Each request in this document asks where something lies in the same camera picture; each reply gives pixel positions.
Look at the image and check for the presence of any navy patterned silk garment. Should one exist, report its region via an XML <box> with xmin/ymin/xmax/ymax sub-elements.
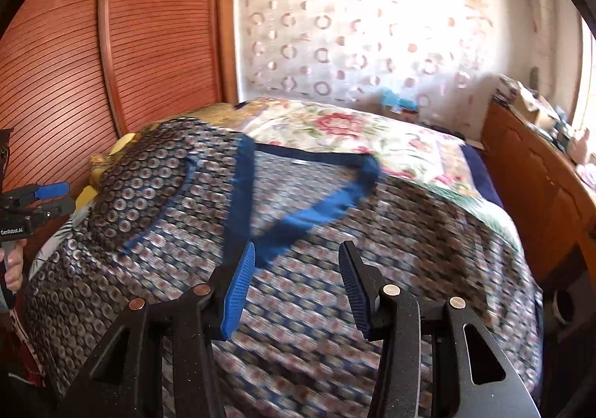
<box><xmin>20</xmin><ymin>118</ymin><xmax>542</xmax><ymax>417</ymax></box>

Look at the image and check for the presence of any person's left hand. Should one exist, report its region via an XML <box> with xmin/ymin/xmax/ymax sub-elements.
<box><xmin>1</xmin><ymin>240</ymin><xmax>27</xmax><ymax>292</ymax></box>

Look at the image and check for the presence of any wooden louvered wardrobe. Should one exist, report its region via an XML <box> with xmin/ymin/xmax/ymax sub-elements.
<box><xmin>1</xmin><ymin>0</ymin><xmax>237</xmax><ymax>191</ymax></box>

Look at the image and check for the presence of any long wooden side cabinet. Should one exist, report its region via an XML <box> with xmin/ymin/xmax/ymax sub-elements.
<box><xmin>481</xmin><ymin>102</ymin><xmax>595</xmax><ymax>289</ymax></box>

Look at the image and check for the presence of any floral bed quilt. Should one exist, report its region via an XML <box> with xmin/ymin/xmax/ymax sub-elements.
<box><xmin>230</xmin><ymin>98</ymin><xmax>522</xmax><ymax>252</ymax></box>

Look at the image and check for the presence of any open cardboard box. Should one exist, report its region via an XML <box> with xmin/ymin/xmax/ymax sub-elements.
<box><xmin>512</xmin><ymin>85</ymin><xmax>559</xmax><ymax>130</ymax></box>

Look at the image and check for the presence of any blue item in box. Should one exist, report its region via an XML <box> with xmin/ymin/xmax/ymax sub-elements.
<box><xmin>380</xmin><ymin>88</ymin><xmax>418</xmax><ymax>118</ymax></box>

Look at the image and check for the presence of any sheer circle pattern curtain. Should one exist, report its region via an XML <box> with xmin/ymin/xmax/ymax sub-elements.
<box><xmin>237</xmin><ymin>0</ymin><xmax>501</xmax><ymax>129</ymax></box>

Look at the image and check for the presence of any window with wooden frame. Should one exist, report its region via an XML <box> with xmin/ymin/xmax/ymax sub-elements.
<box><xmin>572</xmin><ymin>19</ymin><xmax>596</xmax><ymax>138</ymax></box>

